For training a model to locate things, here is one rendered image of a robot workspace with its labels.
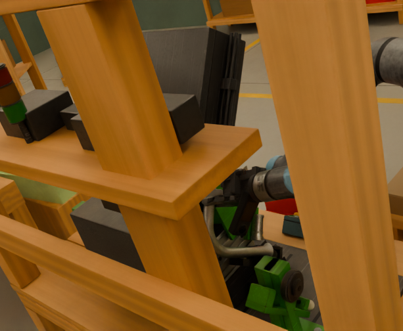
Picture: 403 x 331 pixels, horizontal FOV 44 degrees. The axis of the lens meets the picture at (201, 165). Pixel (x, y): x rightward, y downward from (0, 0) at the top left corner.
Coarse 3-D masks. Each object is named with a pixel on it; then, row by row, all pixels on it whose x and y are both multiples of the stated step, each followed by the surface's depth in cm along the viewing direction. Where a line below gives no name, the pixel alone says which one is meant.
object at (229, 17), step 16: (208, 0) 764; (224, 0) 746; (240, 0) 729; (368, 0) 608; (384, 0) 596; (400, 0) 580; (208, 16) 772; (224, 16) 762; (240, 16) 736; (400, 16) 590
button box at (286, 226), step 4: (284, 216) 168; (288, 216) 167; (292, 216) 166; (296, 216) 169; (284, 220) 168; (288, 220) 167; (292, 220) 166; (296, 220) 164; (284, 224) 167; (288, 224) 166; (292, 224) 166; (296, 224) 164; (300, 224) 164; (284, 228) 167; (288, 228) 166; (292, 228) 165; (296, 228) 164; (300, 228) 163; (284, 232) 167; (288, 232) 166; (292, 232) 165; (296, 232) 164; (300, 232) 163; (300, 236) 163
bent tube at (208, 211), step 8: (208, 208) 136; (208, 216) 136; (208, 224) 135; (216, 240) 136; (216, 248) 136; (224, 248) 138; (232, 248) 140; (240, 248) 142; (248, 248) 143; (256, 248) 145; (264, 248) 147; (272, 248) 148; (224, 256) 138; (232, 256) 139; (240, 256) 141; (248, 256) 143; (256, 256) 146
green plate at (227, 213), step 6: (216, 210) 142; (222, 210) 143; (228, 210) 145; (234, 210) 146; (216, 216) 146; (222, 216) 143; (228, 216) 145; (216, 222) 147; (222, 222) 143; (228, 222) 144; (228, 228) 144; (228, 234) 145
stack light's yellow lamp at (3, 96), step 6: (12, 84) 115; (0, 90) 113; (6, 90) 114; (12, 90) 115; (0, 96) 114; (6, 96) 114; (12, 96) 115; (18, 96) 116; (0, 102) 115; (6, 102) 115; (12, 102) 115
